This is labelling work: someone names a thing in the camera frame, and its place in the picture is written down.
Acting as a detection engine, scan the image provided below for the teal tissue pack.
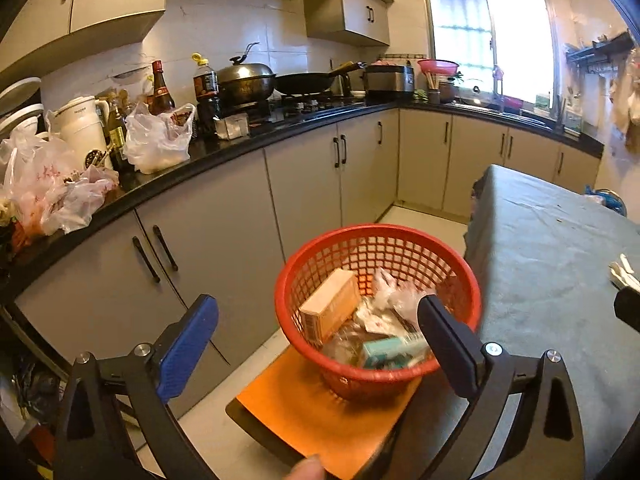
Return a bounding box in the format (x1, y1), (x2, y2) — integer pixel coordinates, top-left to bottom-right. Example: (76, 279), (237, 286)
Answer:
(357, 333), (431, 370)

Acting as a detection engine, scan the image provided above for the clear plastic wrapper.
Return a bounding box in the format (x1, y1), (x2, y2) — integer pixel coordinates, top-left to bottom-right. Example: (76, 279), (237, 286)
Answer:
(321, 320), (369, 366)

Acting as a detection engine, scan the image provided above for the white blue carton box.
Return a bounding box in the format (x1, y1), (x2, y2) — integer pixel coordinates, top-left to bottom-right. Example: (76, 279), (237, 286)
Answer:
(298, 269), (361, 347)

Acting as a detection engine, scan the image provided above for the person's hand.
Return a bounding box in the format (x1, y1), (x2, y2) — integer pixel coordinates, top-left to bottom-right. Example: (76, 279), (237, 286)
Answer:
(284, 455), (326, 480)

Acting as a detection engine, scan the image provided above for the blue table cloth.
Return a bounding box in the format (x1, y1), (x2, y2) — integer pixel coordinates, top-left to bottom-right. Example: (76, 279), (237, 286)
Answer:
(465, 166), (639, 478)

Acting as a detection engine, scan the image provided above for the red plastic basket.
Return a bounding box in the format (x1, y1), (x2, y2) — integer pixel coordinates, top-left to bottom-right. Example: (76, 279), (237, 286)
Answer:
(274, 224), (482, 401)

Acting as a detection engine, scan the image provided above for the pink printed plastic bag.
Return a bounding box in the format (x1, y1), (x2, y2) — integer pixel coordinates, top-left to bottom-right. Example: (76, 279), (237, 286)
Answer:
(1, 128), (119, 240)

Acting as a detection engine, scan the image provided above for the white plastic bag on counter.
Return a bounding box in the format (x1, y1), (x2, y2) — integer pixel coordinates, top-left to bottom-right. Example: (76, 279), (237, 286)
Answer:
(124, 102), (196, 174)

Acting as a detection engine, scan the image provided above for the white electric kettle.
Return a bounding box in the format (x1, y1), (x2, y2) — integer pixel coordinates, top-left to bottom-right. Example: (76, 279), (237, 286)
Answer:
(46, 96), (113, 169)

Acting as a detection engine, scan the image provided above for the red capped sauce bottle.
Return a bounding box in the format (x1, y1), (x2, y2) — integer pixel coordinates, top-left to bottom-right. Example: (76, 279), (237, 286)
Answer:
(149, 60), (175, 115)

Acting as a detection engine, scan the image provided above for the dark soy sauce bottle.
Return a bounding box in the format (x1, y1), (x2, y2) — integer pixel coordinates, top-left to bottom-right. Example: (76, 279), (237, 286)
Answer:
(191, 52), (219, 138)

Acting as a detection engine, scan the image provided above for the steel wok with lid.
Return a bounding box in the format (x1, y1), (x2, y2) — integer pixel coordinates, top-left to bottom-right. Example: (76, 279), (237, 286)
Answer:
(216, 42), (276, 107)

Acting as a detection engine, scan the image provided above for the red plastic basin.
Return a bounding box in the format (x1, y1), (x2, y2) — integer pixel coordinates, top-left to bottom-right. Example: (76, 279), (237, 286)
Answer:
(418, 58), (459, 77)

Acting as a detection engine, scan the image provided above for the silver rice cooker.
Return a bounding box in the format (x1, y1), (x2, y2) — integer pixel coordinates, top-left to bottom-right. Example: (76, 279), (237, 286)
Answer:
(363, 64), (414, 103)

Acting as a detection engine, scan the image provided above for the black frying pan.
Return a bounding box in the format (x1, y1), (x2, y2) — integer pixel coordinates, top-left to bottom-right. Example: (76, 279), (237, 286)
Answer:
(274, 61), (367, 96)

